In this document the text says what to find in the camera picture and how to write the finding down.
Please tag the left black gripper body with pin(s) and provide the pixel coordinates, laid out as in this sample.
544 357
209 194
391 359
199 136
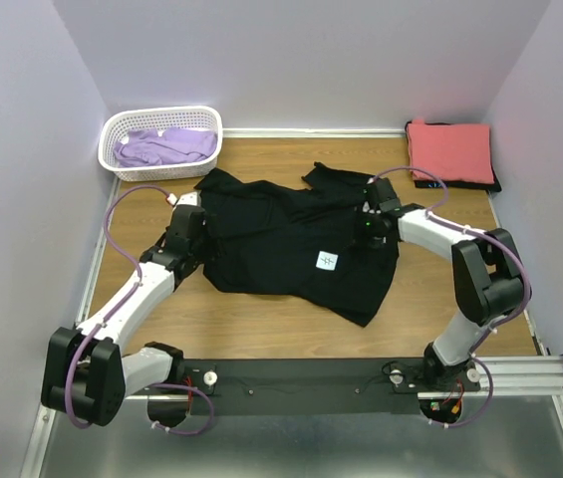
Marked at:
198 247

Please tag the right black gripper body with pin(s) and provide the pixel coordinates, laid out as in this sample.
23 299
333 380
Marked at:
367 229

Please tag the black t shirt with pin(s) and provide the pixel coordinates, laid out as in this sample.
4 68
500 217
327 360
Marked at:
308 243
460 185

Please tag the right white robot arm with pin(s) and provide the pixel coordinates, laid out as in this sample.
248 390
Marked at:
489 281

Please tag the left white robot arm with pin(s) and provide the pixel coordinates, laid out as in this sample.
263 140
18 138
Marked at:
87 373

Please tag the purple t shirt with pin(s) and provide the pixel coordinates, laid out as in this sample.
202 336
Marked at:
149 147

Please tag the folded red t shirt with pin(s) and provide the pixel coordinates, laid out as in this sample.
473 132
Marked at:
449 152

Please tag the folded black t shirt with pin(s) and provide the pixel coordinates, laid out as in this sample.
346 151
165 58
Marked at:
460 185

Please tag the white plastic laundry basket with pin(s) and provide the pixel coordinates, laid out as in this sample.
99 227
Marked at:
190 117

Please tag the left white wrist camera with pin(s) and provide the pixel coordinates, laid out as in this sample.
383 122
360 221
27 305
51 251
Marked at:
191 199

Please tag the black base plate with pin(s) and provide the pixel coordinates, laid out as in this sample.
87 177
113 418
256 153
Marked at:
293 387

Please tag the aluminium frame rail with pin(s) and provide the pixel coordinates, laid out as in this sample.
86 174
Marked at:
526 376

